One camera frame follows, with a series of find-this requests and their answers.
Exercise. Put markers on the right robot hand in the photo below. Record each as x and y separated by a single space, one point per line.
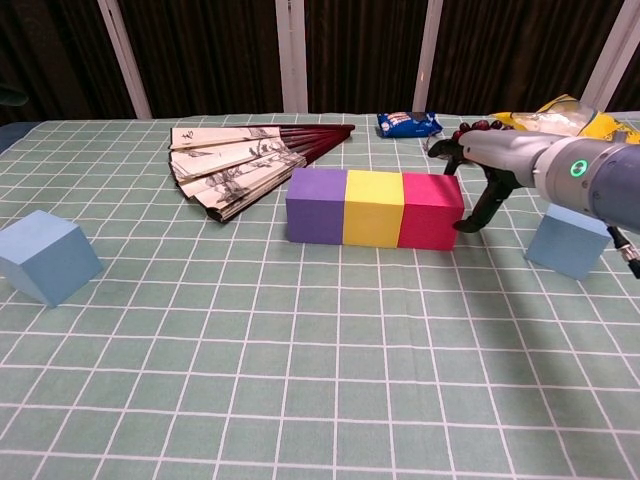
500 157

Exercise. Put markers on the blue snack packet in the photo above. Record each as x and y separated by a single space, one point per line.
407 124

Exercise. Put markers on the yellow snack bag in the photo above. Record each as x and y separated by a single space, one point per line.
607 127

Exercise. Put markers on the dark red grape bunch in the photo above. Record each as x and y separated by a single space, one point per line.
472 125

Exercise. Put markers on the dark pleated curtain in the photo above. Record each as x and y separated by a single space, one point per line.
215 50

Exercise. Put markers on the magenta foam cube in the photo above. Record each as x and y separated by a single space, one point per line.
430 220

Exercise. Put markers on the painted paper folding fan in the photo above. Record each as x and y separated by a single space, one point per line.
230 160

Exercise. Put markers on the yellow foam cube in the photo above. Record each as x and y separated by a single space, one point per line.
372 215

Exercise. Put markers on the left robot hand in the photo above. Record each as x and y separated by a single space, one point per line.
10 96

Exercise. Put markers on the purple foam cube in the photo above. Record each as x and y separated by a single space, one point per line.
315 215

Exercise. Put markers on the green checked tablecloth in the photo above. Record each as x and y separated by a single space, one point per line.
320 375

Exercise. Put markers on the light blue foam cube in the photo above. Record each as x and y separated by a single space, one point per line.
45 260
565 245

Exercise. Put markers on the white frame post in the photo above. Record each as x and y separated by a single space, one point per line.
292 60
427 50
607 60
125 65

